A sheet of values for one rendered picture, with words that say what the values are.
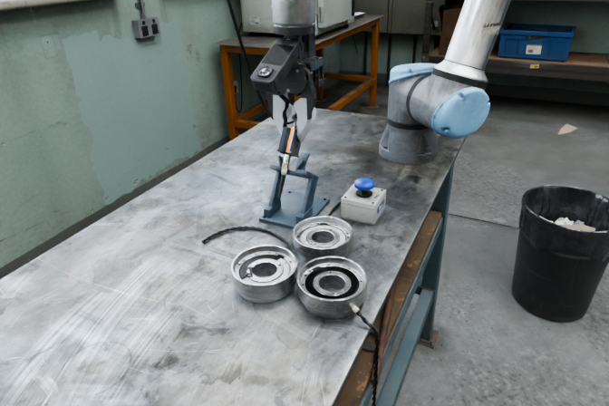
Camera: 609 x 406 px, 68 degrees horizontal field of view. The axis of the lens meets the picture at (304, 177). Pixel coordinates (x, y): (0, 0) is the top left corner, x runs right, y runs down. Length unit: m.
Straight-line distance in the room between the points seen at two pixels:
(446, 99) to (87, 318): 0.76
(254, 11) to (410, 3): 1.80
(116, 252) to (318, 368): 0.45
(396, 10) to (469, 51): 3.50
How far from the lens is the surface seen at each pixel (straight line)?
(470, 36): 1.01
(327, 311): 0.68
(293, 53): 0.81
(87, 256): 0.92
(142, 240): 0.92
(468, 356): 1.80
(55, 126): 2.34
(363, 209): 0.89
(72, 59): 2.38
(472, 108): 1.01
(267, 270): 0.77
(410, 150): 1.14
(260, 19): 3.08
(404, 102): 1.09
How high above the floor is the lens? 1.28
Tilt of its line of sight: 27 degrees down
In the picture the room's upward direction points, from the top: 2 degrees counter-clockwise
